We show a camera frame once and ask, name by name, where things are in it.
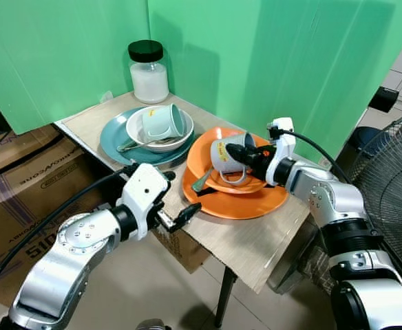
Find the grey white mug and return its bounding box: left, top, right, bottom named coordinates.
left=209, top=133, right=259, bottom=187

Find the green spoon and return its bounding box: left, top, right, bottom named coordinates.
left=191, top=168, right=216, bottom=194

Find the white bowl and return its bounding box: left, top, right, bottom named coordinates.
left=125, top=104, right=195, bottom=153

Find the orange bowl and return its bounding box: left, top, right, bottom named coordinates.
left=199, top=134, right=272, bottom=195

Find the small plain cardboard box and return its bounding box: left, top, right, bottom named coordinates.
left=151, top=219, right=213, bottom=274

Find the orange plate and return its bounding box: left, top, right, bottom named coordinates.
left=181, top=127, right=290, bottom=221

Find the metal spoon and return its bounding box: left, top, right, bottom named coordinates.
left=116, top=137, right=155, bottom=153

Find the mint green mug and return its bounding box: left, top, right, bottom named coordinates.
left=141, top=103, right=187, bottom=144

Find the teal plate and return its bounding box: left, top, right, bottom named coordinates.
left=100, top=108, right=195, bottom=168

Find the black table leg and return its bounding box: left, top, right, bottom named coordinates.
left=213, top=267, right=238, bottom=329

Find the glass jar with black lid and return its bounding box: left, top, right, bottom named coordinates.
left=127, top=40, right=171, bottom=105

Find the wide green backdrop board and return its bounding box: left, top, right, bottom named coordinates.
left=147, top=0, right=402, bottom=164

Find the black box-shaped object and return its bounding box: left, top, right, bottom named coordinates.
left=369, top=85, right=401, bottom=112

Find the cardboard box with small print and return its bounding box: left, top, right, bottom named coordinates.
left=0, top=122, right=119, bottom=238

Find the cardboard box with large print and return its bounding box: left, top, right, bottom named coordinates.
left=0, top=196, right=74, bottom=307

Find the narrow green backdrop board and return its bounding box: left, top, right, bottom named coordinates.
left=0, top=0, right=151, bottom=135

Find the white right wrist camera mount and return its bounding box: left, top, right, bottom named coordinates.
left=266, top=118, right=299, bottom=188

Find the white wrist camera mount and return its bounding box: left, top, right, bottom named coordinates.
left=266, top=118, right=299, bottom=188
left=118, top=162, right=172, bottom=242

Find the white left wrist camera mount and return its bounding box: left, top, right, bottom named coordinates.
left=118, top=162, right=172, bottom=242

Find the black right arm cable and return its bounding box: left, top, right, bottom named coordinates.
left=270, top=126, right=353, bottom=185

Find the black wire-cage fan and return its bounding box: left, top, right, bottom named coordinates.
left=351, top=107, right=402, bottom=279

